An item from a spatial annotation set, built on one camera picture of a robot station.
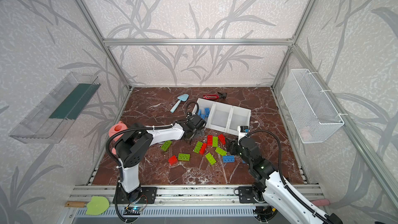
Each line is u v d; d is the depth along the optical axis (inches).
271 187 20.9
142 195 28.4
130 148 19.5
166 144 35.0
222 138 35.9
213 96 43.7
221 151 34.6
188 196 29.6
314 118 24.1
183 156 33.3
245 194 28.9
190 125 29.3
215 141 36.0
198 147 35.5
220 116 39.8
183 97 44.0
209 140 35.9
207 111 40.3
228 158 33.3
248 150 23.3
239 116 40.1
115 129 33.3
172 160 32.5
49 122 25.2
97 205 28.0
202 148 34.9
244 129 27.8
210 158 33.2
